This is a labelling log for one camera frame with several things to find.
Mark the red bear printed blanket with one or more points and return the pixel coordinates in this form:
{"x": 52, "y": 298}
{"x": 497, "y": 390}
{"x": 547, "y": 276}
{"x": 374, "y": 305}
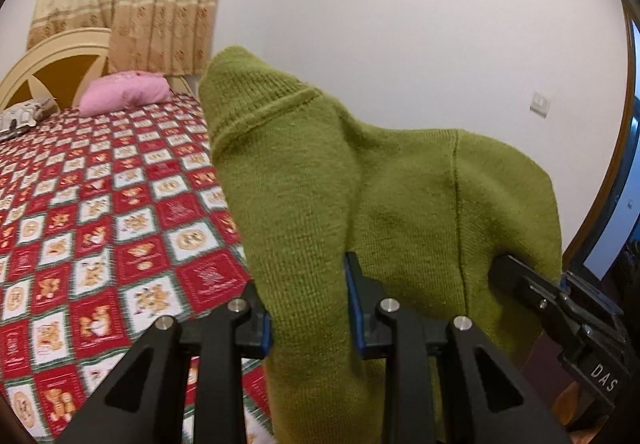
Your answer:
{"x": 125, "y": 224}

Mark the pink pillow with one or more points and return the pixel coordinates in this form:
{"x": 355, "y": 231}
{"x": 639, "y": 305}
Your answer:
{"x": 125, "y": 91}

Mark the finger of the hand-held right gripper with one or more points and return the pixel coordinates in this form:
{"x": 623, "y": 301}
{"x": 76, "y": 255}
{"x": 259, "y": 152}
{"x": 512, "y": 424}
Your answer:
{"x": 592, "y": 296}
{"x": 525, "y": 276}

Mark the wooden door frame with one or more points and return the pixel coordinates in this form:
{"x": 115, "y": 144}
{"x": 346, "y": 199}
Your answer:
{"x": 607, "y": 164}

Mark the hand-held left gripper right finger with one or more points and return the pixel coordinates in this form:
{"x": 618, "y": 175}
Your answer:
{"x": 353, "y": 311}

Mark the cream and brown headboard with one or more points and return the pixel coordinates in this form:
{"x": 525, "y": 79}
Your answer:
{"x": 55, "y": 69}

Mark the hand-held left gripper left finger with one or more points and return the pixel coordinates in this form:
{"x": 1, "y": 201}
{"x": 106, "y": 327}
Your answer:
{"x": 256, "y": 330}

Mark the green knitted sweater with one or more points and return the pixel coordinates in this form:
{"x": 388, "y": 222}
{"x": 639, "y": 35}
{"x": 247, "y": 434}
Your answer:
{"x": 350, "y": 174}

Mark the white brown patterned pillow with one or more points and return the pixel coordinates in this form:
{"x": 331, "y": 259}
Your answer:
{"x": 22, "y": 116}

